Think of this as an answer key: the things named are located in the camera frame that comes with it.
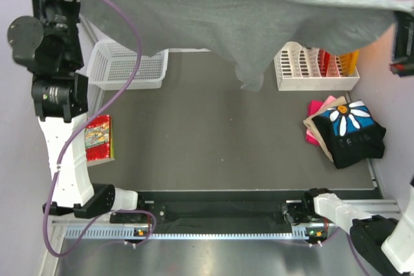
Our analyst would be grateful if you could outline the orange plastic folder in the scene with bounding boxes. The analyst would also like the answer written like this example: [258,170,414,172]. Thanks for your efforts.
[339,50,360,76]

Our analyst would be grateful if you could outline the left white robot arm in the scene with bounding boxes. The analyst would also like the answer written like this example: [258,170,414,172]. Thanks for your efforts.
[7,0,147,222]

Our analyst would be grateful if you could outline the white slotted cable duct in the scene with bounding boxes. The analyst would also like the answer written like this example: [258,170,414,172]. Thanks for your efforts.
[83,226,327,240]

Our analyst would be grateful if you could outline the black daisy print t-shirt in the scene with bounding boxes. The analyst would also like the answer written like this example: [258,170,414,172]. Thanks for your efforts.
[313,100,386,169]

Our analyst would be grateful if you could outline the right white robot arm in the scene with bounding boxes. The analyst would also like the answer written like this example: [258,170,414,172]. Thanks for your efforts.
[301,12,413,275]

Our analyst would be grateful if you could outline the white file organizer rack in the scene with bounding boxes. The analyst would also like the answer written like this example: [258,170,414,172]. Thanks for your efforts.
[274,41,360,91]

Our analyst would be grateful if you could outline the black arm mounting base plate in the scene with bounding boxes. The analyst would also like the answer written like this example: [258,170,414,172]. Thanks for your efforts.
[109,200,324,227]

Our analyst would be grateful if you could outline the red illustrated book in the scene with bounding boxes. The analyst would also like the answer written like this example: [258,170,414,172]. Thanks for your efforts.
[85,114,114,167]

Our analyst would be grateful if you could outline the magenta folded t-shirt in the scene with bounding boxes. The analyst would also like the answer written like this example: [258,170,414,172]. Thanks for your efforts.
[305,100,324,146]

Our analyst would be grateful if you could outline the beige folded t-shirt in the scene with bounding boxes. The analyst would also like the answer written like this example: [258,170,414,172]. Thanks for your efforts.
[303,96,347,162]

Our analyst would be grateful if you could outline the light pink folded t-shirt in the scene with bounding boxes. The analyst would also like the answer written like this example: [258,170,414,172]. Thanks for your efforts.
[305,96,336,145]

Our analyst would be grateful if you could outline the red plastic folder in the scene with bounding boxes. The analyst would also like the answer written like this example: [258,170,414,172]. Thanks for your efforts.
[318,49,331,77]

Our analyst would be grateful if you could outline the grey t-shirt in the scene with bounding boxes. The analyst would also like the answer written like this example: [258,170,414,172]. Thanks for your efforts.
[81,0,413,91]

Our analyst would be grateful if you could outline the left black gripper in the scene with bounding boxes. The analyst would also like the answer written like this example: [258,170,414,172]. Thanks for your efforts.
[23,0,83,70]

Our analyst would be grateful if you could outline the white perforated plastic basket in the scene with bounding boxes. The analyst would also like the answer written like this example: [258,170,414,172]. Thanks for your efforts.
[87,39,169,90]

